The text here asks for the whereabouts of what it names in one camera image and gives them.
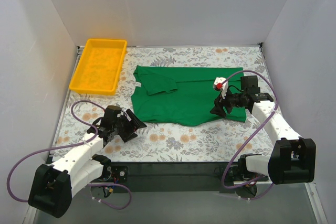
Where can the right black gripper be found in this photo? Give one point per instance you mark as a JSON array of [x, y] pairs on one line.
[[223, 103]]

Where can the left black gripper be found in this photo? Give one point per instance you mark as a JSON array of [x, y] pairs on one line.
[[128, 126]]

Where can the green t-shirt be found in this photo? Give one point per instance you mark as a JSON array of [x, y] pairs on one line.
[[181, 95]]

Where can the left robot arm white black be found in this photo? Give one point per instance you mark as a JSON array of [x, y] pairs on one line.
[[56, 184]]

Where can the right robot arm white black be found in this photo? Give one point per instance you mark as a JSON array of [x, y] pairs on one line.
[[293, 157]]

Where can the yellow plastic bin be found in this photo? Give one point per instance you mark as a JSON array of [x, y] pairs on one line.
[[99, 67]]

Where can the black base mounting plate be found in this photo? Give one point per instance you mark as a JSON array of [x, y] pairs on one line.
[[171, 176]]

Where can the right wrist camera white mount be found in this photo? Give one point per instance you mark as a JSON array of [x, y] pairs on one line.
[[221, 84]]

